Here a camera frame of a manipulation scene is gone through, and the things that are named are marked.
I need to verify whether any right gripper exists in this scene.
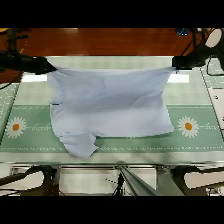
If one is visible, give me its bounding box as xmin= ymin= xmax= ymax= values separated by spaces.
xmin=171 ymin=54 xmax=203 ymax=71

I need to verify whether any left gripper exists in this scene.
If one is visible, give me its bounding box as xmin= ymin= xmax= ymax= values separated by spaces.
xmin=32 ymin=56 xmax=58 ymax=76

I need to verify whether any light blue shirt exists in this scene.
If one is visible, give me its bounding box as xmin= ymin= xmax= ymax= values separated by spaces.
xmin=46 ymin=65 xmax=178 ymax=160

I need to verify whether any silver frame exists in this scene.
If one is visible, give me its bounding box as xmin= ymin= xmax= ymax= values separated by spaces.
xmin=0 ymin=151 xmax=224 ymax=197

